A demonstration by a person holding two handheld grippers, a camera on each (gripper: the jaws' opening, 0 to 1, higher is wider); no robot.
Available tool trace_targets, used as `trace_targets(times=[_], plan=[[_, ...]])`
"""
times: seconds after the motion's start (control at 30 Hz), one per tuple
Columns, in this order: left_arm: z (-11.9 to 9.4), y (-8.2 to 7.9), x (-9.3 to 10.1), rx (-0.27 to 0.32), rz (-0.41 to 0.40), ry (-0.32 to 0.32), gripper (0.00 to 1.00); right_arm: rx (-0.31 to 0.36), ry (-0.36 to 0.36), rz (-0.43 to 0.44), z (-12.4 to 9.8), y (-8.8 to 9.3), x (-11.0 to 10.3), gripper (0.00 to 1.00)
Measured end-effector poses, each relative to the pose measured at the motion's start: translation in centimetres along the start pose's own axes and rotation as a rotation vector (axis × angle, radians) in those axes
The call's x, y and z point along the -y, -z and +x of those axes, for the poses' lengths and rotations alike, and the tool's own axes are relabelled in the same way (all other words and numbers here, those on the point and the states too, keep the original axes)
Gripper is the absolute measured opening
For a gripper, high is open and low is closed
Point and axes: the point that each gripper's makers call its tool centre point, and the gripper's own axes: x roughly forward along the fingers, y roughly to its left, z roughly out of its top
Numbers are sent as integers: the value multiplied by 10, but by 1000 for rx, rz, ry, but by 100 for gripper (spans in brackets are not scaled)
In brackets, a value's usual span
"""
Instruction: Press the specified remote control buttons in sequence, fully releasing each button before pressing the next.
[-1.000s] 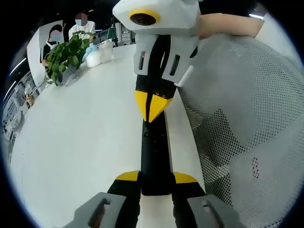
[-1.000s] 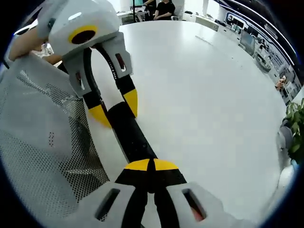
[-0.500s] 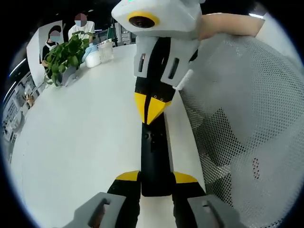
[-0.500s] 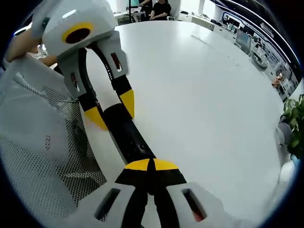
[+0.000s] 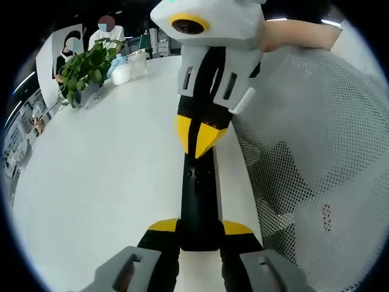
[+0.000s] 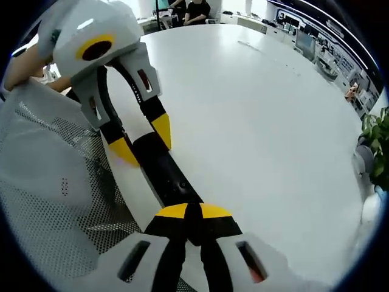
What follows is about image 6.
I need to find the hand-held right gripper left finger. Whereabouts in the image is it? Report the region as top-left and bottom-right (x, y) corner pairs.
(91, 203), (191, 292)

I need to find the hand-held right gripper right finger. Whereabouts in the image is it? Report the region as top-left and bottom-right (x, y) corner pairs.
(196, 203), (318, 292)

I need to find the black remote control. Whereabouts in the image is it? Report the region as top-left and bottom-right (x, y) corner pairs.
(133, 131), (205, 211)

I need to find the person's left hand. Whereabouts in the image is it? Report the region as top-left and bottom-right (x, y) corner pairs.
(42, 65), (73, 92)

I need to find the black tripod stand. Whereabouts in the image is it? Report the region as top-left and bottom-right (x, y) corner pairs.
(154, 0), (171, 32)

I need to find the white mesh bag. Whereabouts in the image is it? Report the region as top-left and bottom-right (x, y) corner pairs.
(0, 81), (145, 282)

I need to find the white bottle with blue cap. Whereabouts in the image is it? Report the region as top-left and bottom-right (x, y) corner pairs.
(360, 184), (389, 234)

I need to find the grey plant pot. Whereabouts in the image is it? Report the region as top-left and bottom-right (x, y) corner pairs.
(353, 144), (377, 184)

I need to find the green leafy plant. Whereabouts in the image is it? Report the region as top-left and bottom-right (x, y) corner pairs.
(360, 106), (389, 193)

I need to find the small brown figurine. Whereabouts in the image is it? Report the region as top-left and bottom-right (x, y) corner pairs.
(345, 84), (359, 102)

